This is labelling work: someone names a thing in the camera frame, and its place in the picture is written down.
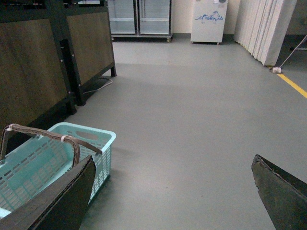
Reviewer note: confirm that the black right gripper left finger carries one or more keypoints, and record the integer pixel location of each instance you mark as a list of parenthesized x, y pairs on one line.
[(61, 206)]

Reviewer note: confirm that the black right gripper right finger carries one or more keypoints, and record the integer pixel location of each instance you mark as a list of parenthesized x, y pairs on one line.
[(284, 196)]

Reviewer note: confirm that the light blue plastic basket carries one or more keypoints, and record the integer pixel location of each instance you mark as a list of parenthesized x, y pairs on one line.
[(30, 168)]

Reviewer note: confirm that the brown basket handle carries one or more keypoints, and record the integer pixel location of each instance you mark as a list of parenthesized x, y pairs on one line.
[(30, 131)]

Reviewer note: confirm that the mop with white head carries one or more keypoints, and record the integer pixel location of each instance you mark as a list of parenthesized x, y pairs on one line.
[(278, 69)]

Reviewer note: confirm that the dark wooden display stand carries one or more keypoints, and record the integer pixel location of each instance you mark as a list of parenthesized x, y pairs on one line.
[(50, 52)]

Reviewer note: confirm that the white folding partition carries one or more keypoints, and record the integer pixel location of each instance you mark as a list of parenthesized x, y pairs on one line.
[(261, 27)]

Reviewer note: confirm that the white cabinet with blue print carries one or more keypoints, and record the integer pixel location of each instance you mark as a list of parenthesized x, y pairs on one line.
[(208, 21)]

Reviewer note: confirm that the glass door refrigerator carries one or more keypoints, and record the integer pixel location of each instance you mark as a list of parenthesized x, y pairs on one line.
[(141, 19)]

